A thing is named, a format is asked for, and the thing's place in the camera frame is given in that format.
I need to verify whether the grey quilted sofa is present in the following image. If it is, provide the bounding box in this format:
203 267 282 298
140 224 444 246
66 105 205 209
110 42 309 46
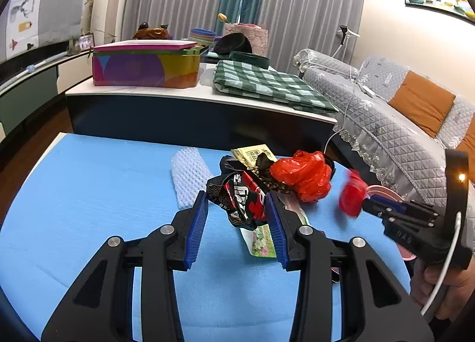
293 48 475 217

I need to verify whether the white bubble wrap piece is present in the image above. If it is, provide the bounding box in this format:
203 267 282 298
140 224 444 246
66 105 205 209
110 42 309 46
171 149 214 211

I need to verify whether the green white cabinet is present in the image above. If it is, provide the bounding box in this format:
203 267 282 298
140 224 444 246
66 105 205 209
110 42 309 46
0 49 93 142

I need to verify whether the red plastic bag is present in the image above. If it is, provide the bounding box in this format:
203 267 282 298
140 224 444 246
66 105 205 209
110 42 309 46
269 150 333 203

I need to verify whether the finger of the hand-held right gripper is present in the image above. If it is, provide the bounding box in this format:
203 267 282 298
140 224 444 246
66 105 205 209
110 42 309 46
362 194 440 228

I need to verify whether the stack of coloured bowls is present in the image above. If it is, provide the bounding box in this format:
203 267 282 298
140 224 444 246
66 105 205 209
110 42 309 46
189 28 217 48

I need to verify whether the colourful tin box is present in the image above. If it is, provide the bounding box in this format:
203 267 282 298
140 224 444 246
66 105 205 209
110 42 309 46
92 40 210 88

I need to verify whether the brown bag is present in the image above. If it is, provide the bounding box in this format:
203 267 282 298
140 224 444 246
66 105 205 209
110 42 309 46
132 22 173 41

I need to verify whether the red plastic piece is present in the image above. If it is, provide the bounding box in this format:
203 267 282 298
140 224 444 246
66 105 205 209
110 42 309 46
338 169 368 218

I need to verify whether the green floral packet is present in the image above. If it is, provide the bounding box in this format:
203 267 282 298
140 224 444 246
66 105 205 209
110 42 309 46
239 209 308 258

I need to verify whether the white charger cable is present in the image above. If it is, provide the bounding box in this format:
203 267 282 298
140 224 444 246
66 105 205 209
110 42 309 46
323 68 377 153

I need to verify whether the green checked cloth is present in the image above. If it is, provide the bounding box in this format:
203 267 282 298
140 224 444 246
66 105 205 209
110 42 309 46
213 59 339 113

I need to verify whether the brown floral hair scrunchie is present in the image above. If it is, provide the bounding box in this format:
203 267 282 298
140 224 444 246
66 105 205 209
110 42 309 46
254 153 294 194

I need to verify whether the dark blue coffee table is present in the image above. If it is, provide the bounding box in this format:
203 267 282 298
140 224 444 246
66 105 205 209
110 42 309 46
65 62 338 159

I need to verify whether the black hat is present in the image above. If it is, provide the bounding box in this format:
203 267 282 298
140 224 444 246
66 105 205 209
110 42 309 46
213 33 253 56

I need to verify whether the grey printed cover cloth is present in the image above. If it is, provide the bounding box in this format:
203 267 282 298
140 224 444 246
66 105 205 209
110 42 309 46
5 0 84 61

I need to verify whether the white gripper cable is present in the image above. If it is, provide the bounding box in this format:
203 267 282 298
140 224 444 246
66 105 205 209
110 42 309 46
421 212 463 316

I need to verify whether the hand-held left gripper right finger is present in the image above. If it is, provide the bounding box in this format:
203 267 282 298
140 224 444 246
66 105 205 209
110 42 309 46
264 191 435 342

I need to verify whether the small photo frame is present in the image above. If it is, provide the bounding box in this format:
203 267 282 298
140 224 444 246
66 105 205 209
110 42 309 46
76 34 94 53

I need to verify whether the black red snack wrapper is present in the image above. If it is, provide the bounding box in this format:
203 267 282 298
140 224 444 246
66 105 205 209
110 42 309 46
206 157 277 231

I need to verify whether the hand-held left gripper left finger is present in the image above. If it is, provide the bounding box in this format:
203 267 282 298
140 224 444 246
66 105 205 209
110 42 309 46
41 190 210 342

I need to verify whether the pink bin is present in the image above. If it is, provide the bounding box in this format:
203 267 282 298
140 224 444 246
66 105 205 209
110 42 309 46
367 185 416 262

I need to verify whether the large orange cushion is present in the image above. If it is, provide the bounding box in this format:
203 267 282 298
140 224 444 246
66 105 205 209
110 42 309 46
388 71 456 139

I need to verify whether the person's right hand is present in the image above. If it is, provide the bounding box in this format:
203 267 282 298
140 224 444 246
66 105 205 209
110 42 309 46
410 257 475 322

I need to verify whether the yellow tissue pack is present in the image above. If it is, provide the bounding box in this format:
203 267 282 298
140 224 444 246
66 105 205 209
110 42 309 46
230 144 277 172

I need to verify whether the pink gift bag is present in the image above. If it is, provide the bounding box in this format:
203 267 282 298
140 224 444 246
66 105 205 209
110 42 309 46
223 23 268 58

